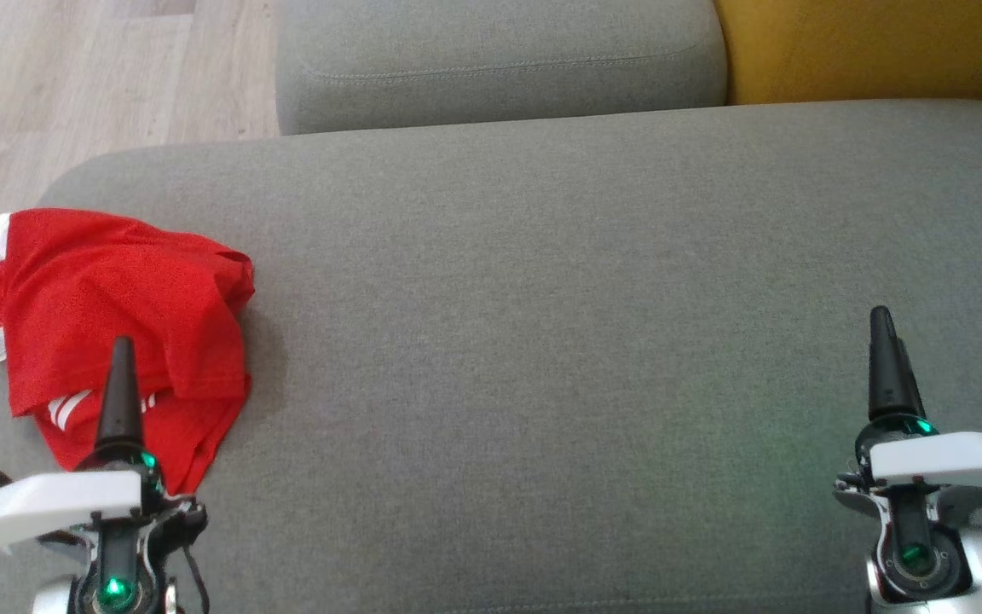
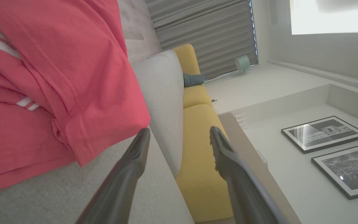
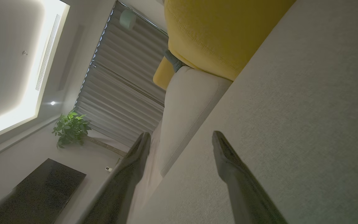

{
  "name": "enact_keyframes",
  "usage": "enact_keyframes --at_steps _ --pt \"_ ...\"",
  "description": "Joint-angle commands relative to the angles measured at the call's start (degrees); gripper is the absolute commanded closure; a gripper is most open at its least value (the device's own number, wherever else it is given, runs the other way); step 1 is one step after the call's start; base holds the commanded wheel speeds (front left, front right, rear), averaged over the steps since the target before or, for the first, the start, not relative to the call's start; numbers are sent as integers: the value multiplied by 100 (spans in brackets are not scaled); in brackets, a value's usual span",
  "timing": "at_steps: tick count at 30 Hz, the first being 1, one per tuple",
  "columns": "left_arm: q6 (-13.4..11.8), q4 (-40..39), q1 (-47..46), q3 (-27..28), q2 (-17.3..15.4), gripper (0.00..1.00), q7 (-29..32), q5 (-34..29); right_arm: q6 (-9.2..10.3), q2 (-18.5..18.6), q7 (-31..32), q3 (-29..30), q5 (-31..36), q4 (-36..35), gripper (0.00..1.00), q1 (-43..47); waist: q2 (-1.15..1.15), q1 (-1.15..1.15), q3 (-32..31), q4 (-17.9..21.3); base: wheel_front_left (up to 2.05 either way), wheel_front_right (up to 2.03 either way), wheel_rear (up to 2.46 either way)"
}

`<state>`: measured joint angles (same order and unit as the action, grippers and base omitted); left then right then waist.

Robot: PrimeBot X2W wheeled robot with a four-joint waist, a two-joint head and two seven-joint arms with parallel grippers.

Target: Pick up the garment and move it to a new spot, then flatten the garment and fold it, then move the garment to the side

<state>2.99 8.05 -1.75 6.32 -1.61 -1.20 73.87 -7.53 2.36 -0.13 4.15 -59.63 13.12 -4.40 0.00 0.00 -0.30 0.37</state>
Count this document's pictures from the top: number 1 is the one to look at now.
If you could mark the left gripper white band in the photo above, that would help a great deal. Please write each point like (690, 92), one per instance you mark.
(48, 507)

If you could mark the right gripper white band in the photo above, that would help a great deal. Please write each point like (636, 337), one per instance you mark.
(951, 460)

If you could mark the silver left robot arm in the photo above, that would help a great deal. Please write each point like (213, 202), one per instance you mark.
(52, 601)

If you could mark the yellow sofa cushion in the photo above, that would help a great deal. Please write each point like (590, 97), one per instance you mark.
(866, 43)

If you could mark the small grey sofa cushion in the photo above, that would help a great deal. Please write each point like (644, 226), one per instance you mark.
(499, 51)

